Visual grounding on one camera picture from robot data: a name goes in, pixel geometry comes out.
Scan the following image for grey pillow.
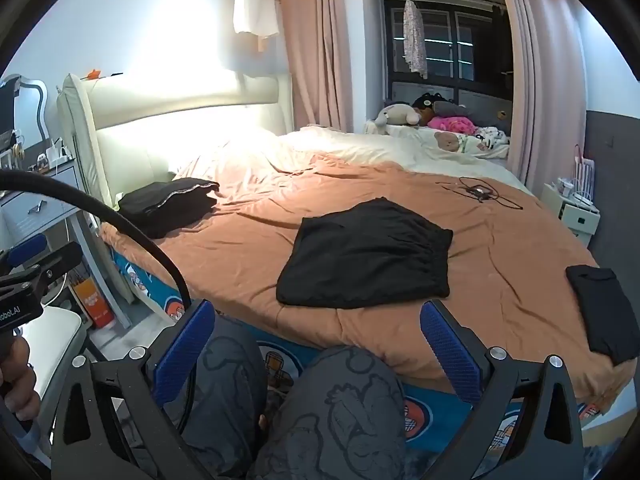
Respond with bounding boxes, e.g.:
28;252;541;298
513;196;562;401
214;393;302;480
432;101;476;117

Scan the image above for orange blanket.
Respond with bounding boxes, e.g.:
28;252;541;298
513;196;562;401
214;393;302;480
100;152;638;401

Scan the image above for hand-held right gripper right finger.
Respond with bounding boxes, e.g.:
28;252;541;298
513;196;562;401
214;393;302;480
419;299;587;480

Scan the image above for pink cloth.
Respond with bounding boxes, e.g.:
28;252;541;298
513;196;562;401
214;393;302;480
427;116;479;134

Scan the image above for floral hanging garment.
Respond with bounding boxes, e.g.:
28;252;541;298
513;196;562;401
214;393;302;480
402;0;428;79

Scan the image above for white chair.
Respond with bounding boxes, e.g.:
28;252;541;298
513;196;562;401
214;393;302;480
15;305;101;461

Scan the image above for cream padded headboard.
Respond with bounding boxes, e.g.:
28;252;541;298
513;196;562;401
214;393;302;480
56;72;293;211

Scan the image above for white nightstand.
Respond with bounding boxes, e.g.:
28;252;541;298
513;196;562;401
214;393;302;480
542;182;601;248

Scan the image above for beige plush toy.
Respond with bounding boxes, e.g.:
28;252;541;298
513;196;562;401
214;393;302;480
367;104;423;135

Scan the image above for silver framed mirror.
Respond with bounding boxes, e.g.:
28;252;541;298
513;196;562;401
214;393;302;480
0;74;49;147

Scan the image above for cream bear-print pillow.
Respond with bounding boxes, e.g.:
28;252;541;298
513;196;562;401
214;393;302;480
277;125;533;196

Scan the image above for black and white patterned cloth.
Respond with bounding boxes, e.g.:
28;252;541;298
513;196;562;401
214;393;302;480
475;127;509;149

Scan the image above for thick black cable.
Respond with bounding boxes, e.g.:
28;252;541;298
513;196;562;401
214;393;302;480
0;169;194;313

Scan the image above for pink curtain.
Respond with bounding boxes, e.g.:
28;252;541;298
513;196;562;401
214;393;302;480
270;0;356;133
500;0;591;196

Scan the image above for items beside bed on floor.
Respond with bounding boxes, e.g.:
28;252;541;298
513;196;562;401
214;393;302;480
572;145;598;202

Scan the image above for person's grey printed trousers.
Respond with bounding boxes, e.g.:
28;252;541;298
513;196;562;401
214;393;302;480
132;312;407;480

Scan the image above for teal cartoon bedsheet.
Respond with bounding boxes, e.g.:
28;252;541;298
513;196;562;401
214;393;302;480
102;240;601;456

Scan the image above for bear print pillow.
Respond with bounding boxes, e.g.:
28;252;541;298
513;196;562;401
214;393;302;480
434;130;511;159

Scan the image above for grey dresser with drawers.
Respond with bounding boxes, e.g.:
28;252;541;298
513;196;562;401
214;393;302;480
0;160;132;322

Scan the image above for orange box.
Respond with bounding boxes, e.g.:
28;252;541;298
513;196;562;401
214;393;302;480
70;277;117;331

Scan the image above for folded black garment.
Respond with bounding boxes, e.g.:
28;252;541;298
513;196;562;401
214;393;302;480
565;264;635;367

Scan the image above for dark window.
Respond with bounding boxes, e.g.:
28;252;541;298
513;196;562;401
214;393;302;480
382;0;513;106

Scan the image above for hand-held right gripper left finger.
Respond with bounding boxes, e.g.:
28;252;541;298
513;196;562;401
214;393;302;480
50;299;221;480

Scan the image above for thin black cable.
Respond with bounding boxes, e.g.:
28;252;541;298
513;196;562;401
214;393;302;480
435;176;524;211

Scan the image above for black pants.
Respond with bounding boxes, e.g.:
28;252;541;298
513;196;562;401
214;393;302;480
276;199;454;310

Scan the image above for black plush toy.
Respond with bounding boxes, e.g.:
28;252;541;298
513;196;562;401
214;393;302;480
412;92;457;126

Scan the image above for stack of folded black clothes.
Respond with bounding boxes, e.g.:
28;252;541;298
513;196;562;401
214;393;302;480
117;177;221;240

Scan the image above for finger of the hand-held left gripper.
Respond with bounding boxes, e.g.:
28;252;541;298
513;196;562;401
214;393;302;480
0;234;49;273
22;241;85;288

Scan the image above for person's left hand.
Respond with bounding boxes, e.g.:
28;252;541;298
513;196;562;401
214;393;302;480
0;336;43;422

